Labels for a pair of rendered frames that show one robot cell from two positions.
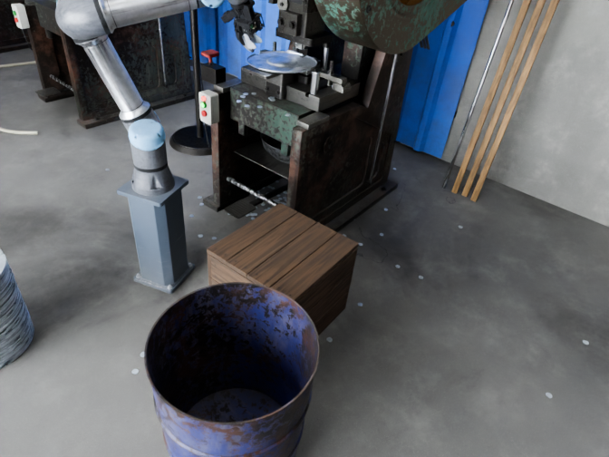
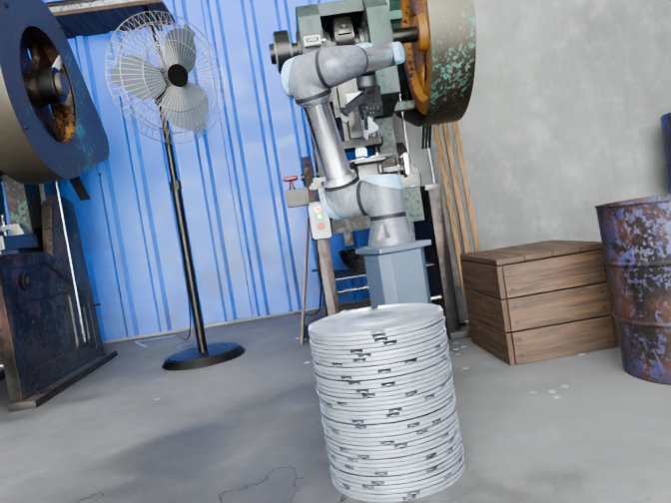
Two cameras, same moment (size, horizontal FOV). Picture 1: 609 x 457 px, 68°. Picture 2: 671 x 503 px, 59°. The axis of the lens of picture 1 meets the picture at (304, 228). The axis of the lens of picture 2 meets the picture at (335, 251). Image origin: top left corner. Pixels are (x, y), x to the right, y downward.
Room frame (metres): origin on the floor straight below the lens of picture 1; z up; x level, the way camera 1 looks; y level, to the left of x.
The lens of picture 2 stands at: (0.02, 1.88, 0.56)
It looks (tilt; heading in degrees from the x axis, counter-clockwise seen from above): 3 degrees down; 322
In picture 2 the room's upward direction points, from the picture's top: 9 degrees counter-clockwise
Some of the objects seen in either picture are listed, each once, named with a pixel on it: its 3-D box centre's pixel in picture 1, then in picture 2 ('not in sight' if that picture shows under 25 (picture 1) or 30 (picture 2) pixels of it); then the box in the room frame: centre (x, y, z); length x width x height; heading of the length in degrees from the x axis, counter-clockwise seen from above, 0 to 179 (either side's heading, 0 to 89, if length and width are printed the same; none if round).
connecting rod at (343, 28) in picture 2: not in sight; (345, 57); (2.02, 0.10, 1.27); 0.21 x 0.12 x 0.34; 145
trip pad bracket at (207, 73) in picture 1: (214, 84); (300, 210); (2.01, 0.48, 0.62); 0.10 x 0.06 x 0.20; 55
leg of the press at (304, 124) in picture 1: (358, 139); (424, 229); (1.98, -0.20, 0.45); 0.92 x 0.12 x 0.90; 145
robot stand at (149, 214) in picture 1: (159, 232); (402, 312); (1.40, 0.57, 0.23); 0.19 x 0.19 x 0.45; 73
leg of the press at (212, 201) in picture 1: (274, 103); (315, 246); (2.29, 0.23, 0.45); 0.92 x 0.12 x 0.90; 145
